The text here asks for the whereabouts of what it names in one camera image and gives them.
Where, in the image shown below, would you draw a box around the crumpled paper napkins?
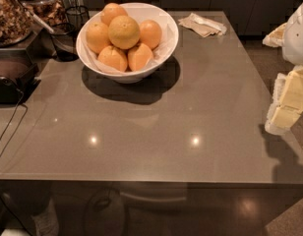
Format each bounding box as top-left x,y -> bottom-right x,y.
178,13 -> 227,37

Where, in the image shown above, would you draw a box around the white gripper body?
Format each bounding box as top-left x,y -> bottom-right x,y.
282,2 -> 303,66

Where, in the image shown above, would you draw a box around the black cable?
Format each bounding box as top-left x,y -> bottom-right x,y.
0,74 -> 30,169

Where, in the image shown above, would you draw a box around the yellow taped gripper finger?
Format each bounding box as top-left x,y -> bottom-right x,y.
263,23 -> 286,47
265,66 -> 303,136

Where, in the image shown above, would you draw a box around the white handled utensil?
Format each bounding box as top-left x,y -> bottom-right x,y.
16,0 -> 55,33

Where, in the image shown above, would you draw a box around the white ceramic bowl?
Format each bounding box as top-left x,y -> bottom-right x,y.
76,3 -> 179,84

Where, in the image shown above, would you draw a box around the black mesh cup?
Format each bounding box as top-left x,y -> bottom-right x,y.
66,5 -> 90,30

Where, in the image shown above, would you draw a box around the dark glass cup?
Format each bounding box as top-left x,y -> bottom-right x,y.
50,23 -> 78,62

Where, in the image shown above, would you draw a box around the orange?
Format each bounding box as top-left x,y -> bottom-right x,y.
100,3 -> 127,26
127,43 -> 153,72
108,16 -> 140,49
86,22 -> 110,54
97,45 -> 128,72
140,20 -> 162,49

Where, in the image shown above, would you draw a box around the black appliance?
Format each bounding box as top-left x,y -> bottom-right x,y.
0,48 -> 39,104

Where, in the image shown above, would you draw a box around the large glass snack jar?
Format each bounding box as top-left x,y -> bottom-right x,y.
0,0 -> 31,47

